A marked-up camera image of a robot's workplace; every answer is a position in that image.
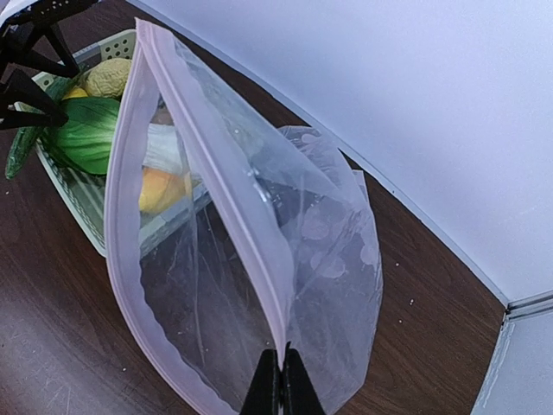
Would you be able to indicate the green plastic basket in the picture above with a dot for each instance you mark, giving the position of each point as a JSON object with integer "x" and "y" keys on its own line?
{"x": 84, "y": 194}

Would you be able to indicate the toy bok choy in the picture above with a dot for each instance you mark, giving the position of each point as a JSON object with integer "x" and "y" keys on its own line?
{"x": 84, "y": 142}

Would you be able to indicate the toy yellow lemon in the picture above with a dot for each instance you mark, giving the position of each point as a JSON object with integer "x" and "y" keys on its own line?
{"x": 75, "y": 93}

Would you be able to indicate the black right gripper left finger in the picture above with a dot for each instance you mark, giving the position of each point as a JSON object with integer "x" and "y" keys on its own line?
{"x": 263, "y": 396}

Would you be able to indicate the right aluminium frame post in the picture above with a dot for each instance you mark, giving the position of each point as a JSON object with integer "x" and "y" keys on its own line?
{"x": 519, "y": 377}

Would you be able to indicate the toy orange mango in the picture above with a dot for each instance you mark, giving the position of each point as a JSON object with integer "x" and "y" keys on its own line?
{"x": 161, "y": 190}

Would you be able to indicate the toy potato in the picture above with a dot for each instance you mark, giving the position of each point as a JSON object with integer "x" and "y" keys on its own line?
{"x": 108, "y": 79}

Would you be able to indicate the clear zip top bag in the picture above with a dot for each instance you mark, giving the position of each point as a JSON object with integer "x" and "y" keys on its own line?
{"x": 285, "y": 256}

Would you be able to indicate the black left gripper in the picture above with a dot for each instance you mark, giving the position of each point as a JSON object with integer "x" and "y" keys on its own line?
{"x": 42, "y": 48}

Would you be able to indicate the toy cucumber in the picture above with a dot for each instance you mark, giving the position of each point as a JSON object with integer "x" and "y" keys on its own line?
{"x": 20, "y": 149}

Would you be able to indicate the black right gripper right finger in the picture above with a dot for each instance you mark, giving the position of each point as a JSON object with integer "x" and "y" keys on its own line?
{"x": 298, "y": 394}

